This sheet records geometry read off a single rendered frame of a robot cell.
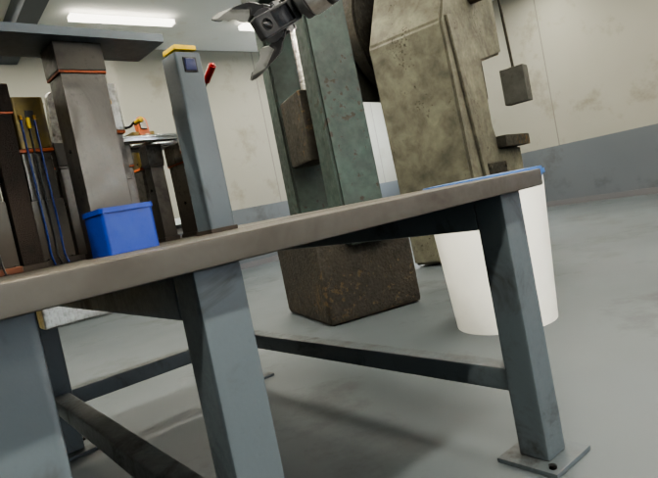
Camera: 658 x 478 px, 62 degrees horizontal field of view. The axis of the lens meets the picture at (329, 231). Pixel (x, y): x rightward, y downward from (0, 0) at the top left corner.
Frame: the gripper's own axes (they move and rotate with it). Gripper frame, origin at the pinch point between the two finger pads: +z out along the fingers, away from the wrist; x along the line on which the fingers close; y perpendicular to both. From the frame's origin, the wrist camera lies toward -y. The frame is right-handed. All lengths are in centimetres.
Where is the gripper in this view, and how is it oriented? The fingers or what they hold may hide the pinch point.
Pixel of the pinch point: (229, 51)
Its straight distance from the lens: 127.8
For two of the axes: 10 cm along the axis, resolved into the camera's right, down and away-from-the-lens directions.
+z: -8.3, 4.0, 3.9
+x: -5.2, -7.9, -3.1
